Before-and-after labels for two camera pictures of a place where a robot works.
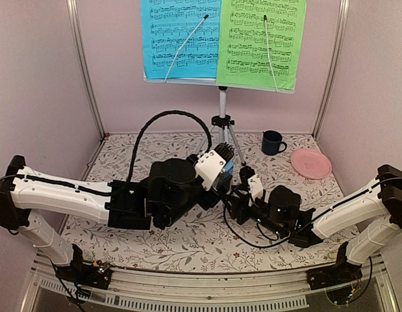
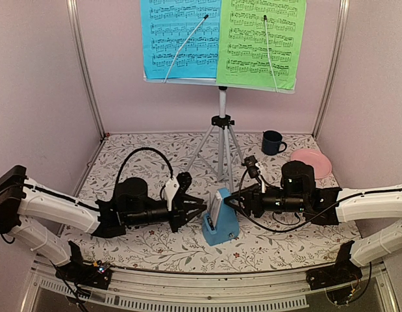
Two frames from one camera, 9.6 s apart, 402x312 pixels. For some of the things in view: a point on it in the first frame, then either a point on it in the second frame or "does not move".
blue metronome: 228,167 to 221,224
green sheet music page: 243,60 does not move
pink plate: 311,164 does not move
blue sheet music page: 166,24 does not move
